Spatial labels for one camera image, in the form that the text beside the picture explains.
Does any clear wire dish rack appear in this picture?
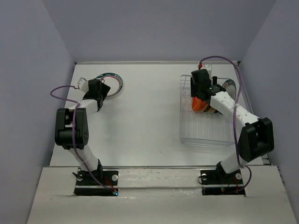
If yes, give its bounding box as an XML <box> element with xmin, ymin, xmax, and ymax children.
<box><xmin>179</xmin><ymin>75</ymin><xmax>234</xmax><ymax>146</ymax></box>

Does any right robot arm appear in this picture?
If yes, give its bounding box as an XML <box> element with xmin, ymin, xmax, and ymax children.
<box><xmin>191</xmin><ymin>69</ymin><xmax>274</xmax><ymax>183</ymax></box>

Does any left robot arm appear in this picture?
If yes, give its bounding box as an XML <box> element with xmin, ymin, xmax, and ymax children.
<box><xmin>54</xmin><ymin>78</ymin><xmax>110</xmax><ymax>184</ymax></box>

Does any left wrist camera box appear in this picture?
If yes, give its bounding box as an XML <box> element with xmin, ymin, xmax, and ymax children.
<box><xmin>78</xmin><ymin>77</ymin><xmax>89</xmax><ymax>92</ymax></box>

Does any cream floral plate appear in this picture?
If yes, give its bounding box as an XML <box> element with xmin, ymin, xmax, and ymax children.
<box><xmin>203</xmin><ymin>105</ymin><xmax>214</xmax><ymax>113</ymax></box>

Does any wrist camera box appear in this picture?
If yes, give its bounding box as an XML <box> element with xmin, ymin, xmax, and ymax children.
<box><xmin>199</xmin><ymin>63</ymin><xmax>212</xmax><ymax>76</ymax></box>
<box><xmin>78</xmin><ymin>77</ymin><xmax>89</xmax><ymax>92</ymax></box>

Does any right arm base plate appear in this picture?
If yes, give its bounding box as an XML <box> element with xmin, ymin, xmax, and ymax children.
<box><xmin>198</xmin><ymin>169</ymin><xmax>245</xmax><ymax>196</ymax></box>

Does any white plate teal lettered rim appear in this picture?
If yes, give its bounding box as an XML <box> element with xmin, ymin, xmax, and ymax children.
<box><xmin>222</xmin><ymin>79</ymin><xmax>237</xmax><ymax>100</ymax></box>

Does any orange plate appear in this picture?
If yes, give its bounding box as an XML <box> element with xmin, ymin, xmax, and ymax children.
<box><xmin>192</xmin><ymin>97</ymin><xmax>207</xmax><ymax>112</ymax></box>

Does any purple cable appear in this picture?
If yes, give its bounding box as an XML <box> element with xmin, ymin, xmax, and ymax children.
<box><xmin>199</xmin><ymin>55</ymin><xmax>252</xmax><ymax>194</ymax></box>
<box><xmin>50</xmin><ymin>85</ymin><xmax>117</xmax><ymax>194</ymax></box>

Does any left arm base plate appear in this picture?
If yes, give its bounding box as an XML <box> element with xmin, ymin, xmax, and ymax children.
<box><xmin>72</xmin><ymin>169</ymin><xmax>119</xmax><ymax>196</ymax></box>

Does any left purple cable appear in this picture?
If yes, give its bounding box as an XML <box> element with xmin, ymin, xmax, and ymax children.
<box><xmin>50</xmin><ymin>85</ymin><xmax>117</xmax><ymax>194</ymax></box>

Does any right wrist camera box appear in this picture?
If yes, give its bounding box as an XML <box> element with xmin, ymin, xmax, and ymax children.
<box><xmin>199</xmin><ymin>63</ymin><xmax>212</xmax><ymax>76</ymax></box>

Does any yellow brown patterned plate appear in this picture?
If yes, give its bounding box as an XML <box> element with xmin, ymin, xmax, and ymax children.
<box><xmin>207</xmin><ymin>105</ymin><xmax>219</xmax><ymax>113</ymax></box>

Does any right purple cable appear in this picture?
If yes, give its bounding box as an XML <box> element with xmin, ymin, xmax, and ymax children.
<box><xmin>199</xmin><ymin>55</ymin><xmax>252</xmax><ymax>194</ymax></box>

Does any white plate green rim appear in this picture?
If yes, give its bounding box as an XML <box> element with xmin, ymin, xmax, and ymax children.
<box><xmin>96</xmin><ymin>72</ymin><xmax>124</xmax><ymax>98</ymax></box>

